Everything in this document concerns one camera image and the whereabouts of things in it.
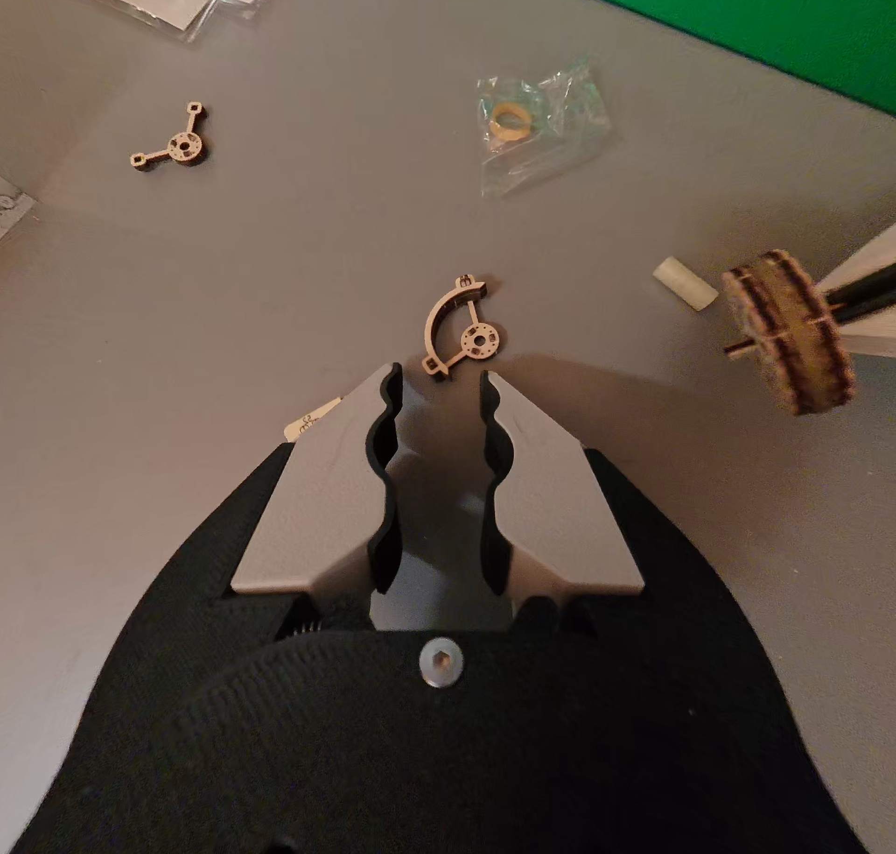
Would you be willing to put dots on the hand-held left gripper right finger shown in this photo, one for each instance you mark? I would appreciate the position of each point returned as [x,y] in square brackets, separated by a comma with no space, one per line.
[560,518]

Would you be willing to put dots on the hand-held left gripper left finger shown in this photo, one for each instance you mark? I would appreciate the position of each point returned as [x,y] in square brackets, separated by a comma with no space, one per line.
[322,511]

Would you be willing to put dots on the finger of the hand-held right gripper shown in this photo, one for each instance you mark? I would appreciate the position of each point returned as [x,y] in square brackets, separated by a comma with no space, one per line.
[875,259]
[878,332]

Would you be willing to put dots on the round wooden spoked wheel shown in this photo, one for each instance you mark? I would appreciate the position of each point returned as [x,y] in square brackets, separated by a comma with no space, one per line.
[791,336]

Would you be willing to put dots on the wooden arc crank piece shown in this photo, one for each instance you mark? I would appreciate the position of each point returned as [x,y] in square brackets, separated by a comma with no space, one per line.
[479,339]

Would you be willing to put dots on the grey desk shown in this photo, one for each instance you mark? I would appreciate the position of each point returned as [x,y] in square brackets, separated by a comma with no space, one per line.
[210,308]

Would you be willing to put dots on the small white label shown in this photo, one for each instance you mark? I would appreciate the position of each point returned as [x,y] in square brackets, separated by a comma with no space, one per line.
[308,423]

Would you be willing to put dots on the small white cylinder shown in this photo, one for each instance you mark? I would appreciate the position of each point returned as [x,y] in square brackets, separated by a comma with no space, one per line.
[686,283]

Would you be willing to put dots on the green plastic bin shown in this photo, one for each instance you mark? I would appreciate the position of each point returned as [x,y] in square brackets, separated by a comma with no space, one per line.
[735,13]

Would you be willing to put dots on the small clear plastic bag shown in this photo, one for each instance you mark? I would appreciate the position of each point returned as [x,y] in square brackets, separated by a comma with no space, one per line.
[553,153]

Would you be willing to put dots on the three-armed wooden piece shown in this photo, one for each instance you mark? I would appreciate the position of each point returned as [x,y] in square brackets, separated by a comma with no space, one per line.
[184,146]

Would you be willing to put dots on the white paper sheet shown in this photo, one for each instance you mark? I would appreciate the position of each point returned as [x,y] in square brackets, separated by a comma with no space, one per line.
[10,209]

